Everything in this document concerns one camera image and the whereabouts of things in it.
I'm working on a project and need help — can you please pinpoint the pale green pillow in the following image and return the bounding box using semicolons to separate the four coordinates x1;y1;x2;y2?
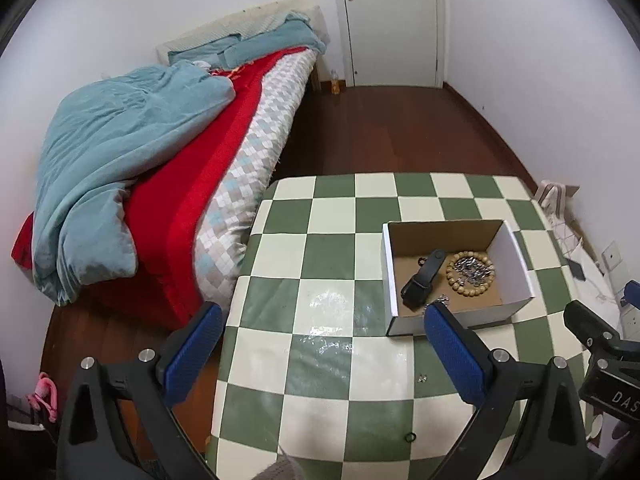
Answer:
232;7;303;42

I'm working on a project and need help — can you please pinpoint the wooden bead bracelet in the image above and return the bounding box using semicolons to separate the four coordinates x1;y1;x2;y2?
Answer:
445;251;496;299

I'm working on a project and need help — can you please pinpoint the grey fuzzy cloth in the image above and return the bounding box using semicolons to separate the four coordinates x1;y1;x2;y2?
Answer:
257;447;307;480

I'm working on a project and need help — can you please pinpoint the white quilted bag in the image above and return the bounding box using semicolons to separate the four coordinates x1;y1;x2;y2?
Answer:
534;179;582;242

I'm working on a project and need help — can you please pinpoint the white door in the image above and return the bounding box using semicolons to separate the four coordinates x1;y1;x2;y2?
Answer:
330;0;447;89

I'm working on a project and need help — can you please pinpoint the beige bed headboard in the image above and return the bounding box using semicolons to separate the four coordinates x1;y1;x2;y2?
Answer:
156;0;331;92

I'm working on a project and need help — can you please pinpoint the green white checkered tablecloth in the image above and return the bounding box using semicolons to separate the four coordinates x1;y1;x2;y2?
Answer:
205;172;608;480

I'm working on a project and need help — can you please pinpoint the bed with red cover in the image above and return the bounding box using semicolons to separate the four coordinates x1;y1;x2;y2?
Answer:
11;46;313;329

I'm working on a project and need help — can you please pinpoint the blue pillow cover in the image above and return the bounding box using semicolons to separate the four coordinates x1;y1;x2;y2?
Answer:
167;10;328;70

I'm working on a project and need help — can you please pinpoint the checkered mattress cover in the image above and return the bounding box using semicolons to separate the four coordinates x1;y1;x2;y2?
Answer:
192;50;321;307

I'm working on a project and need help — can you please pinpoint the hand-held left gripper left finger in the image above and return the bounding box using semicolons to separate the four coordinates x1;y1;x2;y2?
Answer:
56;301;224;480

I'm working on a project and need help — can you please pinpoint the white wall switch plate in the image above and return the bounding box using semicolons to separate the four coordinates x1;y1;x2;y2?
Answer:
602;240;624;274

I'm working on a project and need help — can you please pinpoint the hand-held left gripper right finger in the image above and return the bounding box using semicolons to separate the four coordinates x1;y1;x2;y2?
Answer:
423;302;587;480

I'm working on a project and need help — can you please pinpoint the pink plastic object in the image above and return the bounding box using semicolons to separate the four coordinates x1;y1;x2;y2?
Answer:
27;372;59;424

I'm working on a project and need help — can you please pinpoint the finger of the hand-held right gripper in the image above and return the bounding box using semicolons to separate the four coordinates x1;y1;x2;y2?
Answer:
620;280;640;312
564;300;640;357

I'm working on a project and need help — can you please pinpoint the dark object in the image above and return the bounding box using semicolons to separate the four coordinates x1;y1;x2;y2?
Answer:
0;410;62;480

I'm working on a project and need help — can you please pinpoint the blue blanket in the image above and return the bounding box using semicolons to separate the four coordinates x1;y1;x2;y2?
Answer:
32;62;237;307

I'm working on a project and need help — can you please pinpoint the cardboard box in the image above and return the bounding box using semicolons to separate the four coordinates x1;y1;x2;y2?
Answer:
381;219;537;337

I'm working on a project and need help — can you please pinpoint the thick silver chain bracelet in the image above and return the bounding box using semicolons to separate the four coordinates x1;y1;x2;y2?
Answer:
452;257;493;282

